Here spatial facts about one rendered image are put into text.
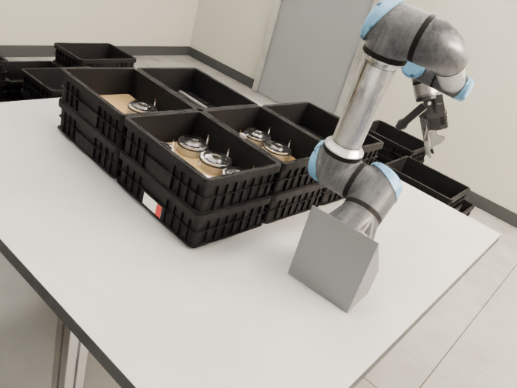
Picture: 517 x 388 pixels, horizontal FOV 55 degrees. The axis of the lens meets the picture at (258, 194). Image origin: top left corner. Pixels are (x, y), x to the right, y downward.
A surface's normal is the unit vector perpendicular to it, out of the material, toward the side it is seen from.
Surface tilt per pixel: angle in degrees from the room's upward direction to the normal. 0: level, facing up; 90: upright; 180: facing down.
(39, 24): 90
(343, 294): 90
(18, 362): 0
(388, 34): 96
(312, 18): 90
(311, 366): 0
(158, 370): 0
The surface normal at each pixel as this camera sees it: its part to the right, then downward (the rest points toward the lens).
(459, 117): -0.63, 0.22
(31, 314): 0.25, -0.85
